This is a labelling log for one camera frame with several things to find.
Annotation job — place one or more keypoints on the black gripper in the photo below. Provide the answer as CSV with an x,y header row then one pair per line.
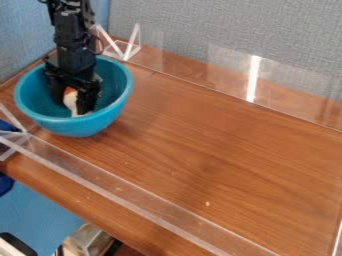
x,y
71,69

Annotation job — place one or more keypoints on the brown and white toy mushroom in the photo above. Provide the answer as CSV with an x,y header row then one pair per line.
x,y
75,103

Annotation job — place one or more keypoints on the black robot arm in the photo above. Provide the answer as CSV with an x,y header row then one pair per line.
x,y
72,18

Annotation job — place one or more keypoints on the blue plastic bowl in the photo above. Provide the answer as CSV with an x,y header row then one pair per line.
x,y
35,103

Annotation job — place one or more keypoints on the grey metal table leg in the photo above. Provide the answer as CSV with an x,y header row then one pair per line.
x,y
87,241

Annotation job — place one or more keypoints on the clear acrylic front barrier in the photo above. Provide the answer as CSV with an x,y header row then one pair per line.
x,y
206,234

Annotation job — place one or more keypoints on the clear acrylic barrier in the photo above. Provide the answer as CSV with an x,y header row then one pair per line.
x,y
206,234
290,90

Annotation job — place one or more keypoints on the clear acrylic back barrier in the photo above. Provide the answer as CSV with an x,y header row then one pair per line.
x,y
290,90

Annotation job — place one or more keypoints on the black and white floor object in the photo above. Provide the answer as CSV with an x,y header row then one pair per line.
x,y
13,247

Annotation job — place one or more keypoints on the clear acrylic corner bracket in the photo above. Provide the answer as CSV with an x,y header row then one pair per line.
x,y
117,48

